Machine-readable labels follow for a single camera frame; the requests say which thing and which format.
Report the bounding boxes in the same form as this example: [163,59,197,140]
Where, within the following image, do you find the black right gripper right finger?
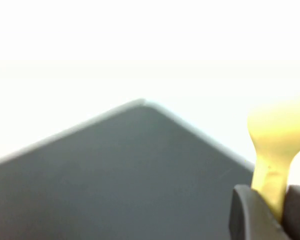
[281,184,300,240]

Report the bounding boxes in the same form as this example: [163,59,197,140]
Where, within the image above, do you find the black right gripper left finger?
[228,184,287,240]

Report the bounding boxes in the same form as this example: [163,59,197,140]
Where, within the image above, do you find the yellow plastic fork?
[246,93,300,225]

